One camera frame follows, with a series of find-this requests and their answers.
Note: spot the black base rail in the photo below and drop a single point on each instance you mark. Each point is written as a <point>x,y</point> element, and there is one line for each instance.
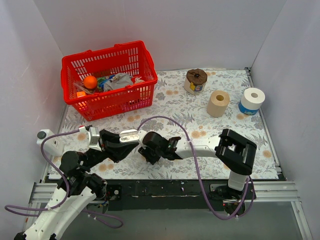
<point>155,194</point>

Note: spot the white oval earbud charging case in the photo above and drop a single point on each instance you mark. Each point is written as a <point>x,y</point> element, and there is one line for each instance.
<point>127,136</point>

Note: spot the orange fruit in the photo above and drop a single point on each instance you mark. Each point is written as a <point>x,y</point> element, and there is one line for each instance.
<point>90,82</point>

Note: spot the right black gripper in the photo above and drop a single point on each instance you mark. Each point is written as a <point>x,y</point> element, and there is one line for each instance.
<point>148,152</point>

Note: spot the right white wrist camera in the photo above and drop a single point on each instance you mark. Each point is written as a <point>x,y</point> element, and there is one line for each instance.
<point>142,134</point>

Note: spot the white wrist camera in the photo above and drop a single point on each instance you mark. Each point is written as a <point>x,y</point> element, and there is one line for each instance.
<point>93,136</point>
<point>142,134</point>

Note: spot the small orange box in basket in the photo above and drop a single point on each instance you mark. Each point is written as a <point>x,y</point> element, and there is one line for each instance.
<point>80,94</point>

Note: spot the brown topped paper roll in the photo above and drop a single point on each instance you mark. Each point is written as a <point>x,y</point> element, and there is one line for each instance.
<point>195,81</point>

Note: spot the grey crumpled snack bag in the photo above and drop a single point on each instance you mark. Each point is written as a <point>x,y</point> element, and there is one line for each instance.
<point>117,81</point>

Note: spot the red plastic shopping basket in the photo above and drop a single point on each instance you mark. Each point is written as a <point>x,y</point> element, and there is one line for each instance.
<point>132,58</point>

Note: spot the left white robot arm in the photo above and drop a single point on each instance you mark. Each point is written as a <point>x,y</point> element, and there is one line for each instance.
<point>78,186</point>

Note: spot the white box with grey knob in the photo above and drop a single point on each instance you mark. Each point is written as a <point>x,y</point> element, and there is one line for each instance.
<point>53,146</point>

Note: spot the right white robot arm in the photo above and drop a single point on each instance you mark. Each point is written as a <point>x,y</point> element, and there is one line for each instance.
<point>234,150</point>

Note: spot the beige toilet paper roll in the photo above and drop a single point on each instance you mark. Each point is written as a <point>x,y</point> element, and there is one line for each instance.
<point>218,103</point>

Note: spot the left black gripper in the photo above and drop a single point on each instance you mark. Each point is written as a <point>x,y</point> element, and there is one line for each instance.
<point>105,144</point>

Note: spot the white toilet roll blue wrap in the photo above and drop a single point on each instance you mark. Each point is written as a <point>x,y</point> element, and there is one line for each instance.
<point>251,101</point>

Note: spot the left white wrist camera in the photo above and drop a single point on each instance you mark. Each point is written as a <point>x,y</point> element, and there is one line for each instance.
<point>93,136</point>

